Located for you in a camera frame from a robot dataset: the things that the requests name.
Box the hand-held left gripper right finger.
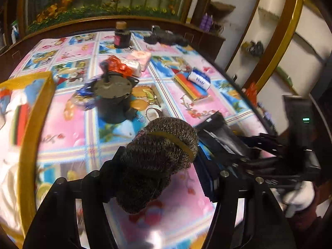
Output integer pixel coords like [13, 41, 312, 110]
[194, 154, 296, 249]

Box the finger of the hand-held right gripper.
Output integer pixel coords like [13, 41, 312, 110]
[228, 153, 283, 173]
[241, 132, 283, 151]

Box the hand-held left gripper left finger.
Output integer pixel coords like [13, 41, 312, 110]
[23, 146, 128, 249]

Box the black snack packet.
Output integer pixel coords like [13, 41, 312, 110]
[194, 111, 249, 166]

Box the yellow box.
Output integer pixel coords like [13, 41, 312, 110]
[0, 71, 56, 249]

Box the blue tissue pack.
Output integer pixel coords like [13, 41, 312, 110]
[188, 67, 210, 91]

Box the orange and blue paper pack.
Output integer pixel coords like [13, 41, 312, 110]
[174, 72, 208, 101]

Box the white cloth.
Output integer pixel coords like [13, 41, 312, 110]
[0, 91, 34, 239]

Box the pink tissue pack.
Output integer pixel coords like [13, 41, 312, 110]
[130, 50, 153, 71]

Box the person's right forearm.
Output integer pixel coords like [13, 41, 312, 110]
[285, 205, 330, 249]

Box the person's right hand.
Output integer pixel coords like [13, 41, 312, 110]
[276, 180, 315, 217]

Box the orange plastic bag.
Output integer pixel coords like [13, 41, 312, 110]
[242, 82, 258, 103]

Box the black metal pot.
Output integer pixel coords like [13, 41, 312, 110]
[92, 74, 139, 123]

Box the blue shiny wrapper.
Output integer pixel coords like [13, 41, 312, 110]
[75, 80, 98, 98]

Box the black object on shelf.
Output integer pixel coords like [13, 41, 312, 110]
[241, 40, 264, 56]

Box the red plastic bag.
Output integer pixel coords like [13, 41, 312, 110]
[100, 55, 134, 77]

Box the wooden sideboard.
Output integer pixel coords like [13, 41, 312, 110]
[0, 16, 226, 65]

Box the dark jar with wooden lid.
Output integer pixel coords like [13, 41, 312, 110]
[114, 21, 131, 49]

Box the black carved ornament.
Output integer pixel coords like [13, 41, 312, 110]
[143, 25, 188, 46]

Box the white roll with yellow band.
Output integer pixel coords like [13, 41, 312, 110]
[187, 0, 205, 24]

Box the white bottle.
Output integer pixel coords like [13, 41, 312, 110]
[10, 23, 20, 44]

